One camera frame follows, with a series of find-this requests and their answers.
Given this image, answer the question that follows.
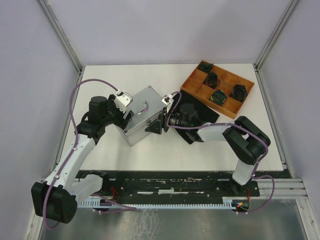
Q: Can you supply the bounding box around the grey metal first aid box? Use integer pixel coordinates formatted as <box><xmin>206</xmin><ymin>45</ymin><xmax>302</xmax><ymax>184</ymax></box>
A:
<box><xmin>117</xmin><ymin>85</ymin><xmax>166</xmax><ymax>147</ymax></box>

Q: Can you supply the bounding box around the green dark rolled item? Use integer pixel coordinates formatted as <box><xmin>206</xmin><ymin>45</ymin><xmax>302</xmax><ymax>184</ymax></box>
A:
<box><xmin>209</xmin><ymin>89</ymin><xmax>227</xmax><ymax>106</ymax></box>

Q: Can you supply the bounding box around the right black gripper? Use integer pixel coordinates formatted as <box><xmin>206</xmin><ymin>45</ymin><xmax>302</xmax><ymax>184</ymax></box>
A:
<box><xmin>145</xmin><ymin>106</ymin><xmax>189</xmax><ymax>135</ymax></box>

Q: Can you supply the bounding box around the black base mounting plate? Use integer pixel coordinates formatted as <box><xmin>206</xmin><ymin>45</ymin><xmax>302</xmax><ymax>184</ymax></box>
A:
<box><xmin>76</xmin><ymin>170</ymin><xmax>260</xmax><ymax>205</ymax></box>

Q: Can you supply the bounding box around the light blue cable duct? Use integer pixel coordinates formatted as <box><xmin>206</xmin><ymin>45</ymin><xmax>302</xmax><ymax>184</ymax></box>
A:
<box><xmin>78</xmin><ymin>196</ymin><xmax>241</xmax><ymax>210</ymax></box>

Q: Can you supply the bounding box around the black folded cloth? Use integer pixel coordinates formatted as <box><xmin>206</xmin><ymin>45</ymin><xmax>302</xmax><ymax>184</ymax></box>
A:
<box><xmin>173</xmin><ymin>90</ymin><xmax>220</xmax><ymax>145</ymax></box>

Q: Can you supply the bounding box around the dark rolled item compartment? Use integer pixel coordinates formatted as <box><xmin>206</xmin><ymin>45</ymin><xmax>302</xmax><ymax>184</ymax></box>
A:
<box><xmin>203</xmin><ymin>72</ymin><xmax>220</xmax><ymax>89</ymax></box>
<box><xmin>197</xmin><ymin>61</ymin><xmax>214</xmax><ymax>74</ymax></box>

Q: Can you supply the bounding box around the brown wooden compartment tray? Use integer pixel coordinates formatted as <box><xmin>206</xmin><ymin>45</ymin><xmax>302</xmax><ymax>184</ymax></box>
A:
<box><xmin>180</xmin><ymin>64</ymin><xmax>255</xmax><ymax>119</ymax></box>

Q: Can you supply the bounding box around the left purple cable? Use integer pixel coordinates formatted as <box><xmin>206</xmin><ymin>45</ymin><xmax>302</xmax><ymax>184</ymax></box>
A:
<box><xmin>42</xmin><ymin>78</ymin><xmax>138</xmax><ymax>230</ymax></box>

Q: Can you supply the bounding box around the black rolled item right compartment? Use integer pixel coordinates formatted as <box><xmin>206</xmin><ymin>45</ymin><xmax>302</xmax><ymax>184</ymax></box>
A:
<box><xmin>230</xmin><ymin>84</ymin><xmax>248</xmax><ymax>103</ymax></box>

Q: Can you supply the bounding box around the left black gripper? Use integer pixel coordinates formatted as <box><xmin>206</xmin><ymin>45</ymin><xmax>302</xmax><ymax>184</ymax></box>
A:
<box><xmin>101</xmin><ymin>94</ymin><xmax>134</xmax><ymax>130</ymax></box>

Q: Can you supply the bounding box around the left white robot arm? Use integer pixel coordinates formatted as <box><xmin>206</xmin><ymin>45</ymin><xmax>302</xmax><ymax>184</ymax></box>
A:
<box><xmin>31</xmin><ymin>92</ymin><xmax>134</xmax><ymax>224</ymax></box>

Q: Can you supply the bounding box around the dark rolled item top compartment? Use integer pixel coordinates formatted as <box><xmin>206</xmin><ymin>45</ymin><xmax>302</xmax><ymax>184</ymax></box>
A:
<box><xmin>197</xmin><ymin>61</ymin><xmax>214</xmax><ymax>74</ymax></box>

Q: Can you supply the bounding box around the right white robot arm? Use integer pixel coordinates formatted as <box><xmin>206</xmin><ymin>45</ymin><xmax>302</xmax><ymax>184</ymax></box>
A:
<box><xmin>145</xmin><ymin>103</ymin><xmax>271</xmax><ymax>196</ymax></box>

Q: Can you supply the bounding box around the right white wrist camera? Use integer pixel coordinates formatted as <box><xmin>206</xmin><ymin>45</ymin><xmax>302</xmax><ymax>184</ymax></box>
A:
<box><xmin>161</xmin><ymin>94</ymin><xmax>174</xmax><ymax>113</ymax></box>

